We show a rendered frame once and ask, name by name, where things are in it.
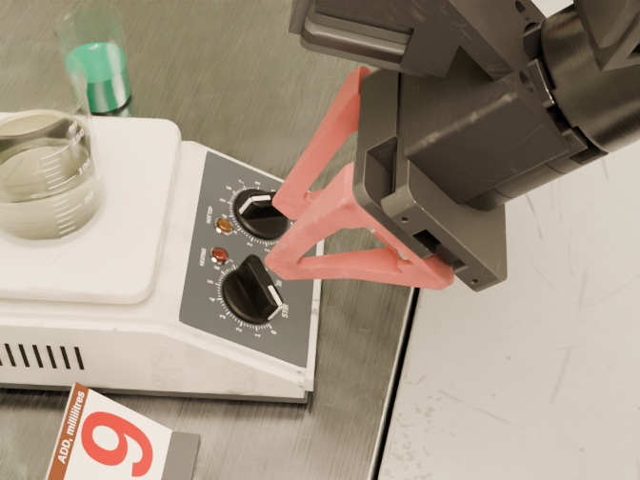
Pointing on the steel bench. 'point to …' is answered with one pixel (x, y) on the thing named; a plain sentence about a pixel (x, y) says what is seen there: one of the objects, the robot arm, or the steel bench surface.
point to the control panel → (196, 292)
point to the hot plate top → (60, 268)
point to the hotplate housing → (148, 331)
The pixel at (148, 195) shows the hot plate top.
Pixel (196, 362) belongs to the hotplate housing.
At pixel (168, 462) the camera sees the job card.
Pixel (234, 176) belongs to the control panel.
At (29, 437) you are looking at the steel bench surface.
